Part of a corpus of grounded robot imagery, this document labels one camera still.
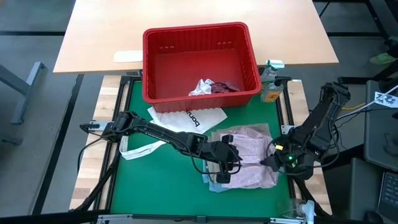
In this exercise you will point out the white rod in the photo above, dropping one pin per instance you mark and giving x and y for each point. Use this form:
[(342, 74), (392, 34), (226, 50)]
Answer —
[(367, 105)]

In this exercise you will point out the white garment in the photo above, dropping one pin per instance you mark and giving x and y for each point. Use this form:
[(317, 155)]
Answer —
[(202, 88)]

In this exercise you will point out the grey desk leg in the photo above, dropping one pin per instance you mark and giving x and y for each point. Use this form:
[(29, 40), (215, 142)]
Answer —
[(28, 84)]

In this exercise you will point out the green shoe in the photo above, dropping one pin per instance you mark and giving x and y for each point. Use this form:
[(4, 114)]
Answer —
[(384, 58)]

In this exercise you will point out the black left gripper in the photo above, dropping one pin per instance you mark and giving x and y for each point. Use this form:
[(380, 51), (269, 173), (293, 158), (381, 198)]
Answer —
[(220, 154)]

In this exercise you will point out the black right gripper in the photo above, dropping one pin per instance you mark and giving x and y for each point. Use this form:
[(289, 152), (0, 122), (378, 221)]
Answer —
[(295, 158)]

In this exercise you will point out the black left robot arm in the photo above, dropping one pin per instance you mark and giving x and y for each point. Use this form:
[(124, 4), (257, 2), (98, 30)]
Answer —
[(161, 133)]

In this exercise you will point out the maroon garment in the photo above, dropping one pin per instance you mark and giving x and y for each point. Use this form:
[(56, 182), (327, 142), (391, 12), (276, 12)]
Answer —
[(224, 87)]

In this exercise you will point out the light wooden desk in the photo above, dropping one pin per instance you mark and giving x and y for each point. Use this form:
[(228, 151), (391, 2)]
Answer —
[(109, 31)]

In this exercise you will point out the clear spray bottle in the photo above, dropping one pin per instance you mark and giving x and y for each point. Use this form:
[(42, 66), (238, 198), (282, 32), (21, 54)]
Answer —
[(303, 208)]

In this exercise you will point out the red plastic laundry basket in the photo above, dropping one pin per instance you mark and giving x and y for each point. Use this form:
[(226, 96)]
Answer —
[(161, 46)]

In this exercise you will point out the white marker tag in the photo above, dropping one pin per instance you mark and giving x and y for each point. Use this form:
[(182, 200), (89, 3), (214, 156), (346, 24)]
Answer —
[(385, 99)]

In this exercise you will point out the black round object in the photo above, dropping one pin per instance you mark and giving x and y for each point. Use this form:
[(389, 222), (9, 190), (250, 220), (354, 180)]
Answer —
[(373, 217)]

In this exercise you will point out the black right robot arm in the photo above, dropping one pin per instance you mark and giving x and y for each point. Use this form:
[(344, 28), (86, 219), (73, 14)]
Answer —
[(323, 121)]

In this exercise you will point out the pink garment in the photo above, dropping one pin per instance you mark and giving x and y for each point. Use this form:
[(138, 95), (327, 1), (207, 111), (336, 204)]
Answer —
[(252, 155)]

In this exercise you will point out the spray bottle with green label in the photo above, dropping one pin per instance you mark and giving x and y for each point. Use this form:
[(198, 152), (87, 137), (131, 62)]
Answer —
[(268, 74)]

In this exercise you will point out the grey keyboard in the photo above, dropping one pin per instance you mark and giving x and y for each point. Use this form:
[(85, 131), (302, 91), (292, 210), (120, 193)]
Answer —
[(388, 193)]

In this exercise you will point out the beige grey garment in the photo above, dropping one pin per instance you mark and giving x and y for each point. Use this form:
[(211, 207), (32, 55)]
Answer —
[(236, 127)]

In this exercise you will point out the black desk leg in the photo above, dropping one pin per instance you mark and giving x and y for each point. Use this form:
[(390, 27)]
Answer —
[(357, 80)]

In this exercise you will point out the white tote bag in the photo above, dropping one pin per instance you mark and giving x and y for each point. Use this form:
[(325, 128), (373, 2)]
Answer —
[(186, 119)]

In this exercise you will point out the light blue garment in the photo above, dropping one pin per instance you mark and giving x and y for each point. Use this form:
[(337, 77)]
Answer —
[(214, 186)]

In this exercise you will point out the green table mat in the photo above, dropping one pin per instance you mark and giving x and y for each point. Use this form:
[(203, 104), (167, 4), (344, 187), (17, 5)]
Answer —
[(155, 186)]

